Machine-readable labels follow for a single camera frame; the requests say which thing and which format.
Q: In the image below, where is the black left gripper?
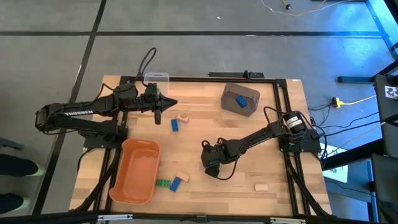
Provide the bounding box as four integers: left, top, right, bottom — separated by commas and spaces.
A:
140, 82, 178, 113

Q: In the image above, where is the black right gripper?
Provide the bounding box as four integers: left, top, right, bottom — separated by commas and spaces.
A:
200, 142, 225, 179

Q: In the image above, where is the clear plastic bin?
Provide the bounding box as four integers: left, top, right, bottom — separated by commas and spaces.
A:
143, 72, 171, 98

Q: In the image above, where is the grey plastic bin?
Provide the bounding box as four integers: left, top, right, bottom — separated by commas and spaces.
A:
220, 82, 261, 118

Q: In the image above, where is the black bar device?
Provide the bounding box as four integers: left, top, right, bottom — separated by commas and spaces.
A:
208, 70, 266, 79

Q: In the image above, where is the orange plastic bin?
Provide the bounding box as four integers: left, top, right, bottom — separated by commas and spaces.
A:
109, 138, 162, 205

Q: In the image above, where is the white paper sheet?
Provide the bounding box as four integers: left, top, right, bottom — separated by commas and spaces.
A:
323, 144, 349, 184

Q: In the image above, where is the black floor beam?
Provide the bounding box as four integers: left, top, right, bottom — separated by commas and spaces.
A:
321, 138, 384, 172

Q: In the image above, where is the person's shoe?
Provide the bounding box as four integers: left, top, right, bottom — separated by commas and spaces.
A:
0, 153, 46, 179
0, 192, 31, 215

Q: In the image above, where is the grey floor object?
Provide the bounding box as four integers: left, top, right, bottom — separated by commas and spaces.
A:
0, 138, 25, 151

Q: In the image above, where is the black furniture panel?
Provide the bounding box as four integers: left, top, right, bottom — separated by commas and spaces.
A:
371, 73, 398, 224

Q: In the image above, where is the black white marker tag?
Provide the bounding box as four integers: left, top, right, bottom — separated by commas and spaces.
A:
384, 85, 398, 101

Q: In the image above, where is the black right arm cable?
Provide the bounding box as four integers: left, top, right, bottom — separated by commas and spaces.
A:
201, 139, 242, 182

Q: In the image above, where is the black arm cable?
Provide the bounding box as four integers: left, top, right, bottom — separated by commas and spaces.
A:
136, 47, 157, 84
201, 139, 242, 182

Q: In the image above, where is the black aluminium table frame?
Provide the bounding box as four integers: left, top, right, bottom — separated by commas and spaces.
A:
70, 74, 332, 218

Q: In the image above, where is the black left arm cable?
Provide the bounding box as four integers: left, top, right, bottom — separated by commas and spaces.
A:
136, 47, 157, 84

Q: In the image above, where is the black front rail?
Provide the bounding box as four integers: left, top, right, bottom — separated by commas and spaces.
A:
0, 210, 398, 224

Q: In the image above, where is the silver rail bracket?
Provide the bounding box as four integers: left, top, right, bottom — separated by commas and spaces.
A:
97, 213, 134, 222
269, 217, 307, 224

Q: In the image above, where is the white floor cable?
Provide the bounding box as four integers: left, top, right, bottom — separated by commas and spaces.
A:
259, 0, 368, 17

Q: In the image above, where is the yellow extension plug cable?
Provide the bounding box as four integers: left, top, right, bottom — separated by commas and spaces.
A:
331, 94, 377, 106

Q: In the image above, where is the yellow cable with black plug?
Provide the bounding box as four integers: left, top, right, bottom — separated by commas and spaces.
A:
280, 0, 328, 16

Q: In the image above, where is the black floor rail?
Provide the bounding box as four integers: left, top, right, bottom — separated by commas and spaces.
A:
366, 0, 398, 60

